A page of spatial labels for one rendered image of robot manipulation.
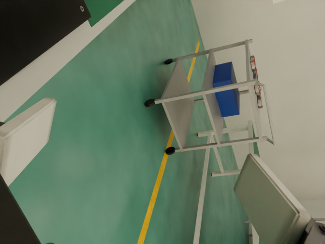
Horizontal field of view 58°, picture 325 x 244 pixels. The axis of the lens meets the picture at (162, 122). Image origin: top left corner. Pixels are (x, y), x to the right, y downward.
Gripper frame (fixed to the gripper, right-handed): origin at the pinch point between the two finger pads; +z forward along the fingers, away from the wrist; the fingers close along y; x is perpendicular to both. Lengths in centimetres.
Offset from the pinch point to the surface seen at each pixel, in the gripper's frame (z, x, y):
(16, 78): 21.0, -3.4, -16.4
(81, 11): 36.3, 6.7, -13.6
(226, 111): 260, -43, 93
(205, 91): 214, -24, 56
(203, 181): 275, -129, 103
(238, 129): 343, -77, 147
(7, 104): 18.3, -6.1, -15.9
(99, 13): 46.0, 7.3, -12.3
